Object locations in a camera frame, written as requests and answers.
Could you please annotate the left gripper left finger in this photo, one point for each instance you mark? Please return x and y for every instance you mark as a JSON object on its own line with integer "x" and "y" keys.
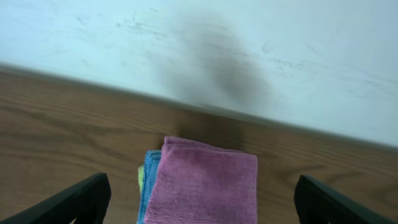
{"x": 85, "y": 202}

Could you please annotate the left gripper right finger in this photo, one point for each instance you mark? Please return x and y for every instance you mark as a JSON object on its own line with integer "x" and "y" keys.
{"x": 315, "y": 202}

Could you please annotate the purple cloth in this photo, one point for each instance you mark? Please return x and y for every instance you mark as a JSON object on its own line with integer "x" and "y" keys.
{"x": 199, "y": 183}

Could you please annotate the folded green cloth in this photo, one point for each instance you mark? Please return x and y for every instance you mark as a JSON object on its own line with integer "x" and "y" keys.
{"x": 140, "y": 177}

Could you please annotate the folded blue cloth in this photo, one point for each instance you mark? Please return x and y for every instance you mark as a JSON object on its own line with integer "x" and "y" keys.
{"x": 151, "y": 163}

